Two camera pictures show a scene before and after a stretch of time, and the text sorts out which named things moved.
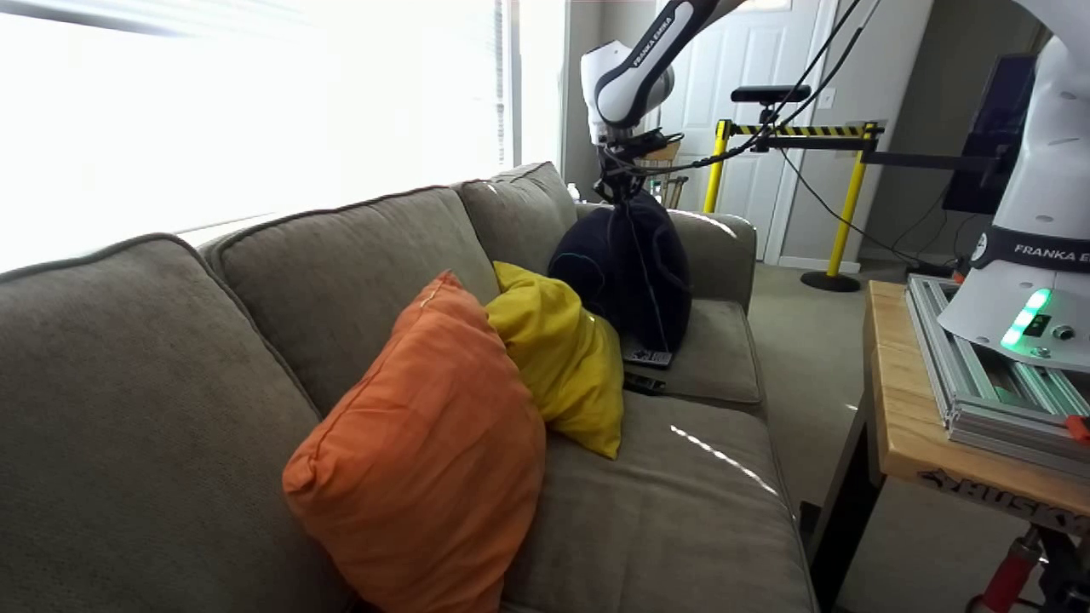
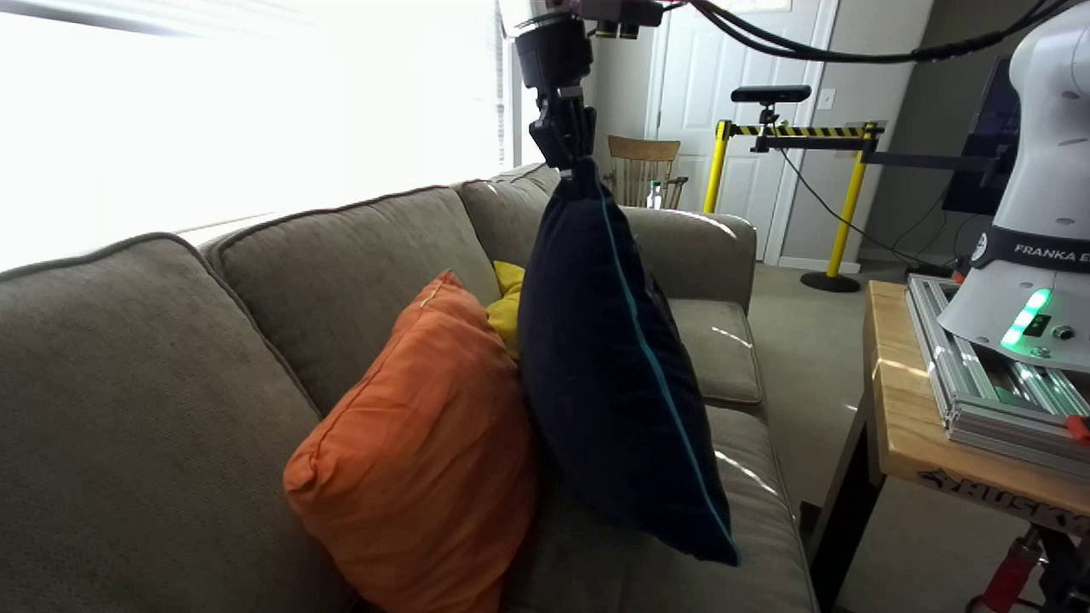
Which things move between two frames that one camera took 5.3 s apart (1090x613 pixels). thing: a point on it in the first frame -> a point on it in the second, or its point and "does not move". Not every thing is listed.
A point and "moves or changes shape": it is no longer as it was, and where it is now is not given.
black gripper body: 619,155 -> 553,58
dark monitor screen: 991,142 does not move
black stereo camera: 770,92 does not move
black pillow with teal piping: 630,263 moves or changes shape
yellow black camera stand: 780,134 does not move
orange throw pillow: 427,472 does not move
